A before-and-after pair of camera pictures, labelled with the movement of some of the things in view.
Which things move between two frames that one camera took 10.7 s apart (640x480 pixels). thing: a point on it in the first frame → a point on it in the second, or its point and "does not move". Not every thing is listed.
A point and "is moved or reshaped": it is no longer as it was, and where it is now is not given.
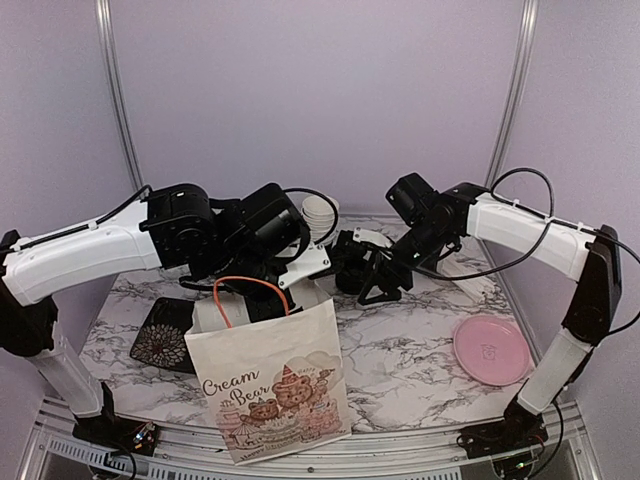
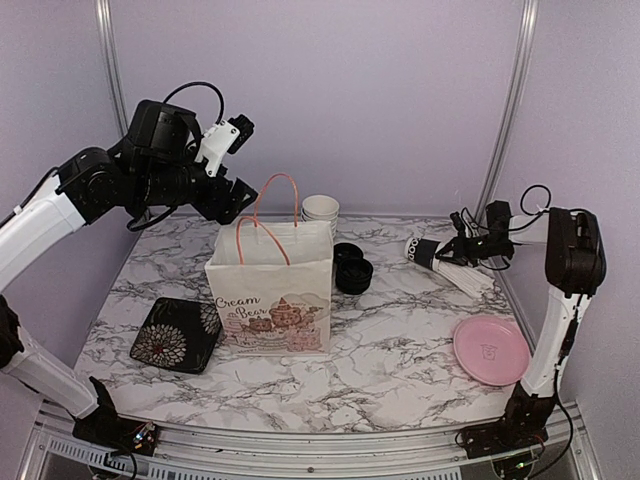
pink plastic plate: x=491 y=350 does not move
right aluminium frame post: x=526 y=30 does not move
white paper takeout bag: x=277 y=379 is moved or reshaped
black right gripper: x=384 y=269 → x=456 y=244
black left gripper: x=265 y=310 → x=214 y=207
